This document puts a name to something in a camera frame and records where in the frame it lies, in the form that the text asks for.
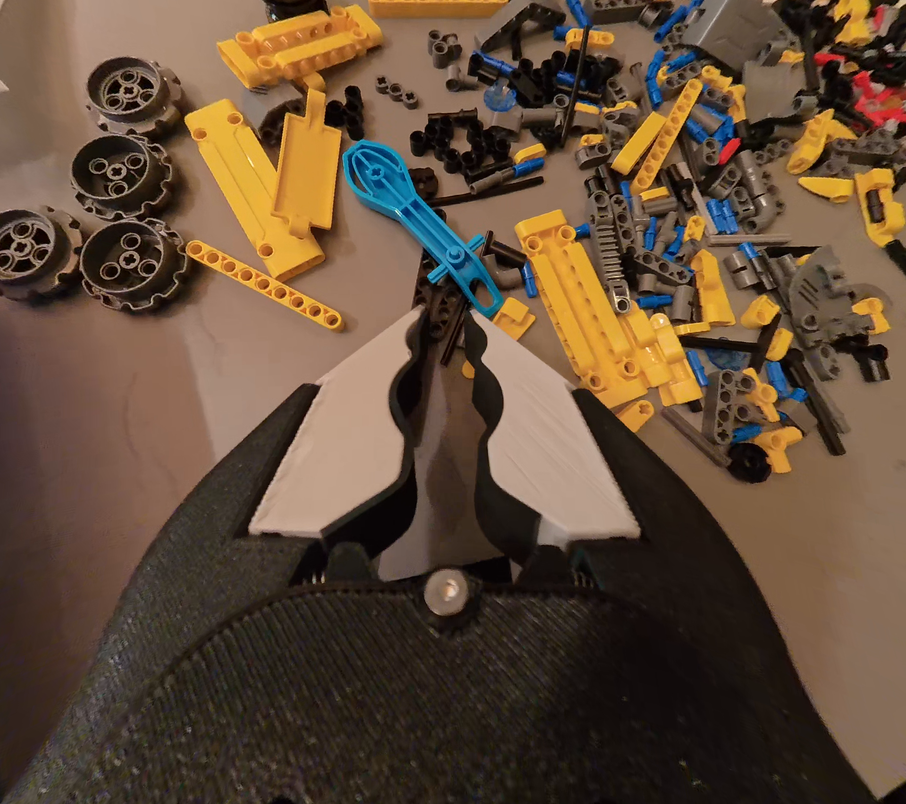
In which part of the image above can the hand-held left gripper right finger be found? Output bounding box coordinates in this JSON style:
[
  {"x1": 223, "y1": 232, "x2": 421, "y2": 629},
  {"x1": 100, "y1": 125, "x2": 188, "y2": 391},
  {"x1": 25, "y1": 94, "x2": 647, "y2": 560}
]
[{"x1": 461, "y1": 310, "x2": 641, "y2": 570}]

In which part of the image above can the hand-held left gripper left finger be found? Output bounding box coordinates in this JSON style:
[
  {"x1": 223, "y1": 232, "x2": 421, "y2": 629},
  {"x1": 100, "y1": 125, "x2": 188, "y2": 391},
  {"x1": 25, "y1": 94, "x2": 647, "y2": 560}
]
[{"x1": 248, "y1": 306, "x2": 433, "y2": 561}]

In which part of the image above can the black perforated toy beam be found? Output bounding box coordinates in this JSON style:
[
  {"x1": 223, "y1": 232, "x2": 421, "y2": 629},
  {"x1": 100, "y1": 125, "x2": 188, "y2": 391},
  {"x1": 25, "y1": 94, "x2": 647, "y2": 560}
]
[{"x1": 412, "y1": 245, "x2": 468, "y2": 352}]

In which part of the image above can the yellow thin toy beam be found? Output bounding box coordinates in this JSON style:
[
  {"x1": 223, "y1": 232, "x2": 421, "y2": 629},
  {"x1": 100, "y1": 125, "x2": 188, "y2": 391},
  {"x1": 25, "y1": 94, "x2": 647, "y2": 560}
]
[{"x1": 185, "y1": 240, "x2": 345, "y2": 332}]

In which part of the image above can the pile of toy building pieces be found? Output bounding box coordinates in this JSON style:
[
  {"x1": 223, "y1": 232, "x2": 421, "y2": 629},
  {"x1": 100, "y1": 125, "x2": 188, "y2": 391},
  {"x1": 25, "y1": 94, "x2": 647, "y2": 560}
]
[{"x1": 340, "y1": 0, "x2": 906, "y2": 483}]

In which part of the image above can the blue toy tool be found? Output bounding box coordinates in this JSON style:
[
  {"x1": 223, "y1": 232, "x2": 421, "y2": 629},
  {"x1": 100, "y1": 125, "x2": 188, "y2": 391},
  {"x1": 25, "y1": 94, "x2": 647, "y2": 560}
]
[{"x1": 343, "y1": 140, "x2": 505, "y2": 318}]

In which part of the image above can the grey toy wheel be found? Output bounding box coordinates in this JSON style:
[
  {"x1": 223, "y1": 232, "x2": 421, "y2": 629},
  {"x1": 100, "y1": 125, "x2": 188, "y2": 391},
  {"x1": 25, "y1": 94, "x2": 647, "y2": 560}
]
[
  {"x1": 71, "y1": 134, "x2": 174, "y2": 221},
  {"x1": 0, "y1": 206, "x2": 82, "y2": 304},
  {"x1": 86, "y1": 57, "x2": 184, "y2": 136},
  {"x1": 79, "y1": 218, "x2": 191, "y2": 313}
]

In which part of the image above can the short yellow toy panel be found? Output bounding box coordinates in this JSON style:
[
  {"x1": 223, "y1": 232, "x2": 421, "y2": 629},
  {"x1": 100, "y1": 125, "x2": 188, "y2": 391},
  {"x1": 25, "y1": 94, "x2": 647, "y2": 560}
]
[{"x1": 271, "y1": 88, "x2": 343, "y2": 237}]

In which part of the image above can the long yellow toy panel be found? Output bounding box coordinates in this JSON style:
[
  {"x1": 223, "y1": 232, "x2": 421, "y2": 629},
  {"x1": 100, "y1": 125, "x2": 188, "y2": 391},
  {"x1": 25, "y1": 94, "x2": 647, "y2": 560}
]
[{"x1": 184, "y1": 99, "x2": 327, "y2": 283}]

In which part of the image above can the yellow thick toy beam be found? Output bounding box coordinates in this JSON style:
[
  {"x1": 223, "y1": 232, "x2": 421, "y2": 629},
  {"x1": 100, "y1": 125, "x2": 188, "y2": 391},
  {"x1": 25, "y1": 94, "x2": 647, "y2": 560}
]
[{"x1": 367, "y1": 0, "x2": 511, "y2": 19}]

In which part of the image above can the large yellow toy frame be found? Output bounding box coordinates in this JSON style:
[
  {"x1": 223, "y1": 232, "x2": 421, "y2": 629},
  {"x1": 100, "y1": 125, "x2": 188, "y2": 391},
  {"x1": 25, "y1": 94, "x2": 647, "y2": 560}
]
[{"x1": 514, "y1": 211, "x2": 705, "y2": 405}]

